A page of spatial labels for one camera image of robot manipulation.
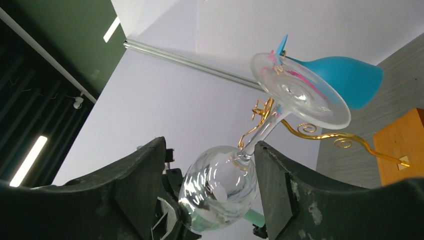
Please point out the blue wine glass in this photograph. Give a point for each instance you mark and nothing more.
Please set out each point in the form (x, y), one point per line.
(357, 82)

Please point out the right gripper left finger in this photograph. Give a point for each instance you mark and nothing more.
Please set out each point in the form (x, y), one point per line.
(115, 202)

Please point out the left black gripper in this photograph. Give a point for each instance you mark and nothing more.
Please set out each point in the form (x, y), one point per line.
(168, 223)

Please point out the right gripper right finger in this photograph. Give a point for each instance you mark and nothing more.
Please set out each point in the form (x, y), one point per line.
(302, 204)

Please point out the orange wooden rack base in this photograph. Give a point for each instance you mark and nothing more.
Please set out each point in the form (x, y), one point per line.
(402, 139)

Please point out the clear wine glass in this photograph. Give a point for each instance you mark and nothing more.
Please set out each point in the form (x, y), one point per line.
(223, 179)

